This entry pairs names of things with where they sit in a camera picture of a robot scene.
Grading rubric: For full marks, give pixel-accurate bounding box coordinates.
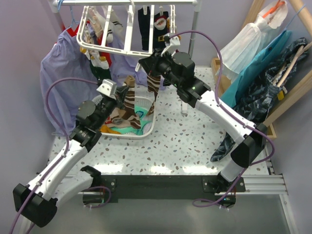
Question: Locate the red hanging garment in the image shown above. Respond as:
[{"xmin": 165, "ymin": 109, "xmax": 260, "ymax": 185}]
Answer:
[{"xmin": 53, "ymin": 26, "xmax": 79, "ymax": 47}]

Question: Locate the white black-striped hanging sock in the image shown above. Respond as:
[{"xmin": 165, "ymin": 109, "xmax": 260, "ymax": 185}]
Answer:
[{"xmin": 107, "ymin": 9, "xmax": 123, "ymax": 43}]

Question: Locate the red hanging sock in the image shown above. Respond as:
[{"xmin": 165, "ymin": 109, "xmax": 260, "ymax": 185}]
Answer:
[{"xmin": 86, "ymin": 21, "xmax": 112, "ymax": 70}]

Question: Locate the brown patterned sock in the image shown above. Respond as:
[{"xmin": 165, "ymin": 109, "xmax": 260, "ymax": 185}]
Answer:
[
  {"xmin": 104, "ymin": 76, "xmax": 141, "ymax": 129},
  {"xmin": 147, "ymin": 75, "xmax": 161, "ymax": 116}
]

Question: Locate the dark blue patterned garment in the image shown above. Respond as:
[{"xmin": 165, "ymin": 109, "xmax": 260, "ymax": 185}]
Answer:
[{"xmin": 210, "ymin": 37, "xmax": 312, "ymax": 163}]

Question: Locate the black white striped sock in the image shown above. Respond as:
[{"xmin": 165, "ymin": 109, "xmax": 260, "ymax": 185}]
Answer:
[{"xmin": 161, "ymin": 77, "xmax": 171, "ymax": 90}]

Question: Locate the white pleated hanging garment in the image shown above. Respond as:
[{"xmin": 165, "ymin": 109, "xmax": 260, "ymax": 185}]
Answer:
[{"xmin": 216, "ymin": 0, "xmax": 288, "ymax": 82}]

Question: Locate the lavender hanging shirt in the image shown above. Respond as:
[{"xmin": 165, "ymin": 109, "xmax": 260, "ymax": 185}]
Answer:
[{"xmin": 39, "ymin": 44, "xmax": 147, "ymax": 135}]

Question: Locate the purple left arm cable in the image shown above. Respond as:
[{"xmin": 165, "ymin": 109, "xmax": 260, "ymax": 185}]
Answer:
[{"xmin": 9, "ymin": 77, "xmax": 112, "ymax": 234}]

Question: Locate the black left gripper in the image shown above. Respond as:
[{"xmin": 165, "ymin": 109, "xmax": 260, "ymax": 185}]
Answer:
[{"xmin": 95, "ymin": 85, "xmax": 129, "ymax": 129}]

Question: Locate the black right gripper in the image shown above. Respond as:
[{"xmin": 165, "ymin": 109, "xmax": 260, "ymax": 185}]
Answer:
[{"xmin": 139, "ymin": 48, "xmax": 181, "ymax": 89}]

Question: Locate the wooden clothes rack frame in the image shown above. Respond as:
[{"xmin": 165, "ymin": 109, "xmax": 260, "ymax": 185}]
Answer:
[{"xmin": 210, "ymin": 0, "xmax": 312, "ymax": 143}]

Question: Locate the dark green dotted sock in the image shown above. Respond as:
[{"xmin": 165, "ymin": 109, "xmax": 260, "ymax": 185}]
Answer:
[{"xmin": 80, "ymin": 47, "xmax": 111, "ymax": 81}]

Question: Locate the light blue wire hanger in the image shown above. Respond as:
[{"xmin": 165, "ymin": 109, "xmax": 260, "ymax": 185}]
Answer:
[{"xmin": 56, "ymin": 0, "xmax": 79, "ymax": 31}]

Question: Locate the white perforated laundry basket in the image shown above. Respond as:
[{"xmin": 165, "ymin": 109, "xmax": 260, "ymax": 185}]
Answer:
[{"xmin": 102, "ymin": 96, "xmax": 156, "ymax": 139}]

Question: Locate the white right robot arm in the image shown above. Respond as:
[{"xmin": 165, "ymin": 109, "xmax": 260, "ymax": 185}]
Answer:
[{"xmin": 138, "ymin": 51, "xmax": 267, "ymax": 192}]

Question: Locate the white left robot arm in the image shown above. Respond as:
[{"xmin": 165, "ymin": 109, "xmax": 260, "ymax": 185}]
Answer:
[{"xmin": 13, "ymin": 89, "xmax": 128, "ymax": 227}]

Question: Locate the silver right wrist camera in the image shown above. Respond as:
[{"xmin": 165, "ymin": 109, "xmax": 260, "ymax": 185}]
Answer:
[{"xmin": 160, "ymin": 34, "xmax": 180, "ymax": 57}]

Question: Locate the mint green sock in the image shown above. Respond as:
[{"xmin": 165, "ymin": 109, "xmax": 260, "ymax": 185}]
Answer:
[{"xmin": 110, "ymin": 105, "xmax": 153, "ymax": 138}]

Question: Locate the teal hanging shirt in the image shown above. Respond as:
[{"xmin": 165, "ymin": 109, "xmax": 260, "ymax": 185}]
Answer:
[{"xmin": 221, "ymin": 30, "xmax": 292, "ymax": 108}]

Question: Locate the navy patterned hanging sock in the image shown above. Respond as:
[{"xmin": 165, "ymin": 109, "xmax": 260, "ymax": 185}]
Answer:
[{"xmin": 137, "ymin": 6, "xmax": 151, "ymax": 51}]

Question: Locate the white clip sock hanger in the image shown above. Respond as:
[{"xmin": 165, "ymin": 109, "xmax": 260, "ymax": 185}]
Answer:
[{"xmin": 76, "ymin": 4, "xmax": 176, "ymax": 57}]

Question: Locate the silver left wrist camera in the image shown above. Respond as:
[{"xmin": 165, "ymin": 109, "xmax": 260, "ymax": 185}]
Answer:
[{"xmin": 97, "ymin": 79, "xmax": 117, "ymax": 98}]

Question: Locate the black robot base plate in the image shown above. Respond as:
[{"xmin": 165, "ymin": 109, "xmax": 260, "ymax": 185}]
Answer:
[{"xmin": 82, "ymin": 175, "xmax": 246, "ymax": 206}]

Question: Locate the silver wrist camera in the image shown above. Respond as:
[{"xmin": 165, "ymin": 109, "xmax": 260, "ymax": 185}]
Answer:
[
  {"xmin": 160, "ymin": 34, "xmax": 180, "ymax": 57},
  {"xmin": 97, "ymin": 79, "xmax": 117, "ymax": 98}
]

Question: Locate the santa patterned hanging sock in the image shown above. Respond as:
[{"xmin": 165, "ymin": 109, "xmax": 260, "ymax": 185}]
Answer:
[{"xmin": 153, "ymin": 11, "xmax": 169, "ymax": 49}]

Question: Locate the mustard yellow sock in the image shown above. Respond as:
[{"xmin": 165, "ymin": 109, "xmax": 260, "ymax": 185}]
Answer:
[{"xmin": 100, "ymin": 125, "xmax": 121, "ymax": 135}]

